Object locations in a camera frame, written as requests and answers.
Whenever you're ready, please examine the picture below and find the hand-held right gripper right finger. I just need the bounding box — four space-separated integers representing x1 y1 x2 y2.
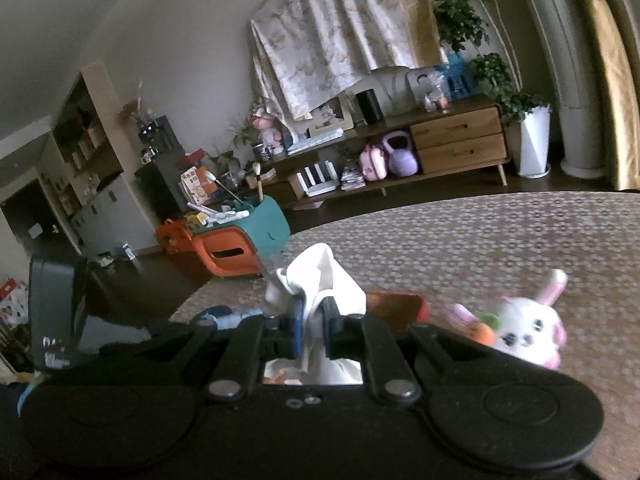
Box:
321 296 483 403

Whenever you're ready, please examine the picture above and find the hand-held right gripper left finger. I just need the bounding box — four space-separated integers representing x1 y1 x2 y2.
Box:
165 296 307 402

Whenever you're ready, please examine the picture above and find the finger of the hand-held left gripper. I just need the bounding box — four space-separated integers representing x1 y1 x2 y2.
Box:
192 308 266 331

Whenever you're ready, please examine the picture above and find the white soft cloth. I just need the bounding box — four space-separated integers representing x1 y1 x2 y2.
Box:
262 243 369 387

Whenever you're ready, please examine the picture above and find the colourful box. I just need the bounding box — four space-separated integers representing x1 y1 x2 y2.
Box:
0 276 30 382

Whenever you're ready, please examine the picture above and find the teal orange toy cart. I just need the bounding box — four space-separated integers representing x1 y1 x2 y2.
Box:
156 194 292 279

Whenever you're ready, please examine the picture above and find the white router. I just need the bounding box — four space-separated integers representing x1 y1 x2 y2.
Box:
294 159 339 198

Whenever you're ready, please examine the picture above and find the stack of books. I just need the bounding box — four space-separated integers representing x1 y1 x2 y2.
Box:
340 164 367 192

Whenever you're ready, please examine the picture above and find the wooden bookshelf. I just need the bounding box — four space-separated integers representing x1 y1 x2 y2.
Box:
36 64 128 257

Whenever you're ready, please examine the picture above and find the black cabinet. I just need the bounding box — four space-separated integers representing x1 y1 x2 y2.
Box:
134 115 190 223

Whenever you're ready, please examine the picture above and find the pink bag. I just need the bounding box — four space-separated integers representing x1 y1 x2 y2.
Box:
358 143 389 182

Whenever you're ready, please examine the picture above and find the purple kettlebell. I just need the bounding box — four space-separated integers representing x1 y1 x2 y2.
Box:
382 131 419 178

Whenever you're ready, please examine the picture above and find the pink doll plush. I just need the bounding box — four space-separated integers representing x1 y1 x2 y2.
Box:
251 106 284 157

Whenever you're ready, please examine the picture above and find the white pink bunny plush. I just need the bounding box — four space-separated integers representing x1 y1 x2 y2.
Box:
449 268 569 371

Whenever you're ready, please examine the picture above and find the black speaker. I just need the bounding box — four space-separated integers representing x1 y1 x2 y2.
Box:
355 88 385 125

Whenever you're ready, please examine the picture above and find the wooden cabinet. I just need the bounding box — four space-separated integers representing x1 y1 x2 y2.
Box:
260 93 514 212

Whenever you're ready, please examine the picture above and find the white planter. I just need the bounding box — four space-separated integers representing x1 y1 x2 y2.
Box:
518 104 552 179

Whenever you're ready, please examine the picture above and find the floral sheet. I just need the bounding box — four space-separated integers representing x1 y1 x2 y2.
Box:
249 0 449 124

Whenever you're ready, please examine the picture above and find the green potted plant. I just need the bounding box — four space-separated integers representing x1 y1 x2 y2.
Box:
421 0 552 124

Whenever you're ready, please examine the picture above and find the white round column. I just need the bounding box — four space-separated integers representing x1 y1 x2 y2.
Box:
512 0 609 179

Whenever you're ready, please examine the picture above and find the gold curtain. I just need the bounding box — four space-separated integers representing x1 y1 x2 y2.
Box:
562 0 640 192

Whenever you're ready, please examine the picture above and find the white photo frame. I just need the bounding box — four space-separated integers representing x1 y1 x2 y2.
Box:
304 94 355 137

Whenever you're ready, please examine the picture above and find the picture frame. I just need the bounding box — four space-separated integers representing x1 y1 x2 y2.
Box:
405 66 447 111

